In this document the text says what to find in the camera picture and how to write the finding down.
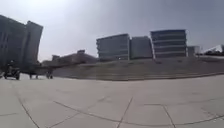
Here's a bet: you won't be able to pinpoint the person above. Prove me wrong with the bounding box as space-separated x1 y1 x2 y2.
45 66 54 80
28 65 40 80

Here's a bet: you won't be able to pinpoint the grey narrow building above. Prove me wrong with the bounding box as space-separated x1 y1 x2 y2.
129 35 154 61

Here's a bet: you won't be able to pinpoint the wide grey stone steps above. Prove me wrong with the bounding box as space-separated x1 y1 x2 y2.
35 55 224 82

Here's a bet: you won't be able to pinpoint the low brown building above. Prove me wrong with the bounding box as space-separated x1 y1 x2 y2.
41 49 100 68

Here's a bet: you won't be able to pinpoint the grey paved plaza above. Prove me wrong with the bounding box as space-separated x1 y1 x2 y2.
0 73 224 128

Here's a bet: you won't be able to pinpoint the grey building with banded windows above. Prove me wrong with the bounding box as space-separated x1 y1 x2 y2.
149 29 188 60

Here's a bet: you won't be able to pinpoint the tall dark building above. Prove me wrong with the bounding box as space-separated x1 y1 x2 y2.
0 14 44 73

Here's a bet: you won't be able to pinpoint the vehicle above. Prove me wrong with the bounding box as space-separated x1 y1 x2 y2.
2 60 21 81

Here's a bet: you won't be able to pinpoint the grey office building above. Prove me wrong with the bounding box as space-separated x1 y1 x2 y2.
95 33 131 62

